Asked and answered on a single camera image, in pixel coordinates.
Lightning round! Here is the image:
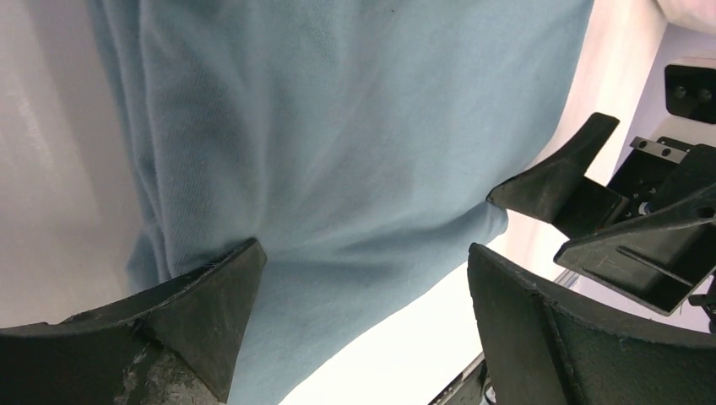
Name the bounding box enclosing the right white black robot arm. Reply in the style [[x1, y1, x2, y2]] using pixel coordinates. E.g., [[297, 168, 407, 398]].
[[487, 57, 715, 318]]

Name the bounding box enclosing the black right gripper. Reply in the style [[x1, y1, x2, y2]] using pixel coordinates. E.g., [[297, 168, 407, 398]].
[[486, 113, 715, 316]]

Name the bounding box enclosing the blue-grey t-shirt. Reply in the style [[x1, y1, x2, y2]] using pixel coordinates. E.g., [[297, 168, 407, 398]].
[[87, 1, 593, 404]]

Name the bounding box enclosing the aluminium front rail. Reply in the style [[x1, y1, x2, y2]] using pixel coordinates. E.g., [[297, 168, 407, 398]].
[[429, 353, 496, 405]]

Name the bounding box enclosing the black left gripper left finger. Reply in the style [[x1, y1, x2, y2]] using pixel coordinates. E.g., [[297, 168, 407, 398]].
[[1, 240, 266, 404]]

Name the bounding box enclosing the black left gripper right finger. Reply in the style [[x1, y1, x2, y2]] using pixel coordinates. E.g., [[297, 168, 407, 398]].
[[467, 244, 715, 404]]

